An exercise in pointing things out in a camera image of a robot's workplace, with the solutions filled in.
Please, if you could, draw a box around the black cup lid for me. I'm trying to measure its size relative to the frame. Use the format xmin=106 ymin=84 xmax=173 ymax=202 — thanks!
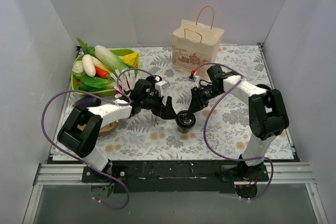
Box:
xmin=175 ymin=110 xmax=196 ymax=129

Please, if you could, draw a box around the stack of dark plastic cups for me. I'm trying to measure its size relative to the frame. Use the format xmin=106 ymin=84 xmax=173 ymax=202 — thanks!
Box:
xmin=256 ymin=84 xmax=271 ymax=95

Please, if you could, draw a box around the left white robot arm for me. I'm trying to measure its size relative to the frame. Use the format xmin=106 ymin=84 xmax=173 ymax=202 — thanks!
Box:
xmin=57 ymin=77 xmax=176 ymax=182

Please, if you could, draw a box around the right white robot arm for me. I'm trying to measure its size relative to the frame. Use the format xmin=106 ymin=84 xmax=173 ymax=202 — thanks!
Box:
xmin=187 ymin=63 xmax=289 ymax=181

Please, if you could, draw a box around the paper takeout bag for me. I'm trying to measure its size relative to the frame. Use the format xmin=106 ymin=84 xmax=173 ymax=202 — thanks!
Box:
xmin=172 ymin=19 xmax=225 ymax=79

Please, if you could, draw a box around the floral table mat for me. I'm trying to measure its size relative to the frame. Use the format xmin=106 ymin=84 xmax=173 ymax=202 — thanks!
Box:
xmin=51 ymin=45 xmax=294 ymax=161

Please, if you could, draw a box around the yellow toy leaf vegetable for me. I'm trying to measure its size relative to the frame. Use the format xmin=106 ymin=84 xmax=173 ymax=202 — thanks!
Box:
xmin=121 ymin=52 xmax=140 ymax=68

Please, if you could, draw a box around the brown cardboard cup carrier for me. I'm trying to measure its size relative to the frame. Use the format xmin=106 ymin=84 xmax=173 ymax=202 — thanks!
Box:
xmin=99 ymin=122 xmax=118 ymax=135

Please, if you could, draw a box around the toy napa cabbage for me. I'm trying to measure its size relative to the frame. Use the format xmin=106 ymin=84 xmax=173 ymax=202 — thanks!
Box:
xmin=94 ymin=45 xmax=132 ymax=72

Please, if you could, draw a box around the purple toy eggplant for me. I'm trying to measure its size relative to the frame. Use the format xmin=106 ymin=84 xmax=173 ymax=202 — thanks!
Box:
xmin=73 ymin=96 xmax=101 ymax=108

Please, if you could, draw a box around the green vegetable basket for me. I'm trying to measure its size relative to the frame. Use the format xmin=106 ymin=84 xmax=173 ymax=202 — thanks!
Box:
xmin=70 ymin=48 xmax=134 ymax=97

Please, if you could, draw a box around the white toy radish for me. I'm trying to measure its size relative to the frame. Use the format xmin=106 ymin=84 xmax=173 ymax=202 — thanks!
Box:
xmin=82 ymin=54 xmax=96 ymax=77

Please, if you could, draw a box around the green toy cabbage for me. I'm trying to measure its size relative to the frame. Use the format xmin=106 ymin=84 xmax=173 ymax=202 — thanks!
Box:
xmin=72 ymin=60 xmax=85 ymax=80

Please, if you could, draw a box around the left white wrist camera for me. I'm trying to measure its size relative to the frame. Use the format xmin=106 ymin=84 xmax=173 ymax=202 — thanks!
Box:
xmin=154 ymin=80 xmax=170 ymax=97

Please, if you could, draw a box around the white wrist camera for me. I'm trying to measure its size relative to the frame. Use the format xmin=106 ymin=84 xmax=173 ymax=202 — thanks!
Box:
xmin=154 ymin=80 xmax=170 ymax=97
xmin=187 ymin=70 xmax=199 ymax=82

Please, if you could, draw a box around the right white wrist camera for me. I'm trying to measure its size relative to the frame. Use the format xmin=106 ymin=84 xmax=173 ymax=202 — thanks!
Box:
xmin=187 ymin=70 xmax=199 ymax=82

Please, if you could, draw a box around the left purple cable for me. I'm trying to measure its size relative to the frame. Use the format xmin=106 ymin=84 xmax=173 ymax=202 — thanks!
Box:
xmin=41 ymin=68 xmax=161 ymax=210

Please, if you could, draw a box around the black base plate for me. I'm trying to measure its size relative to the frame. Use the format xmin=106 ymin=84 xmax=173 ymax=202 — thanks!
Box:
xmin=81 ymin=159 xmax=269 ymax=195

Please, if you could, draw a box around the aluminium rail frame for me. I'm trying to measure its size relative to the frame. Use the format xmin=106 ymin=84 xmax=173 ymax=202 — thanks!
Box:
xmin=24 ymin=162 xmax=328 ymax=223

